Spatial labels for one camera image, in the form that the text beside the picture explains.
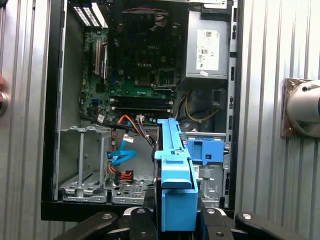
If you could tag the thin locking lever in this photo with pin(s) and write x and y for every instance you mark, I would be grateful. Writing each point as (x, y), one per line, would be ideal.
(163, 88)

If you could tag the metal socket cover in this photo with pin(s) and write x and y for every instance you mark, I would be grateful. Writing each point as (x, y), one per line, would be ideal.
(158, 78)

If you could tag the grey power supply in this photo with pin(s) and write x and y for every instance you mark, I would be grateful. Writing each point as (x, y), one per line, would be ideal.
(207, 37)

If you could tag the green motherboard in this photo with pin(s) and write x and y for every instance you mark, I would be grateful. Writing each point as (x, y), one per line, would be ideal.
(130, 86)

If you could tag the perforated slot cover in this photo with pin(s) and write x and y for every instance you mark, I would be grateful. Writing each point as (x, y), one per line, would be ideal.
(95, 15)
(81, 16)

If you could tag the grey round object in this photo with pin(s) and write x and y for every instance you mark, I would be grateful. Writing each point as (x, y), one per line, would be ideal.
(3, 105)

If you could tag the person's hand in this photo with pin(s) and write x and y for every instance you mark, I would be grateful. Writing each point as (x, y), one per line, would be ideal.
(3, 83)

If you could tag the grey metal disk bay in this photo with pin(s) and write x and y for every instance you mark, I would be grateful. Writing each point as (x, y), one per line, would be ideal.
(82, 160)

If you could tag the black PC case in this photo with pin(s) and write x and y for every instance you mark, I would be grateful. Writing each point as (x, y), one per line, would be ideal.
(50, 100)

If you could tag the black case fan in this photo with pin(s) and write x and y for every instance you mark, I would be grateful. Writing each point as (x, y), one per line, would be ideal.
(150, 22)

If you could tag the beige expansion slot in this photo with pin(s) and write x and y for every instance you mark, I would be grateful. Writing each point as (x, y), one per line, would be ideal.
(96, 57)

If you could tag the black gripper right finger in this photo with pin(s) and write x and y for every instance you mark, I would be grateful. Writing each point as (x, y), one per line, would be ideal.
(212, 225)

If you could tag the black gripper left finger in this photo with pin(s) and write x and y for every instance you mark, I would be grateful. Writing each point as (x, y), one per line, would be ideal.
(142, 225)

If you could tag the hard disk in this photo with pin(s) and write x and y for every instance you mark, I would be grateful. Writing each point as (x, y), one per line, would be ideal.
(175, 175)

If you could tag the grey metal drive cage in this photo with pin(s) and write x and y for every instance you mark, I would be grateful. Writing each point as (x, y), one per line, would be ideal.
(212, 185)

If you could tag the black RAM slot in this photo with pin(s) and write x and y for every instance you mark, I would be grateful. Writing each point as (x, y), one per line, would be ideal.
(142, 100)
(142, 109)

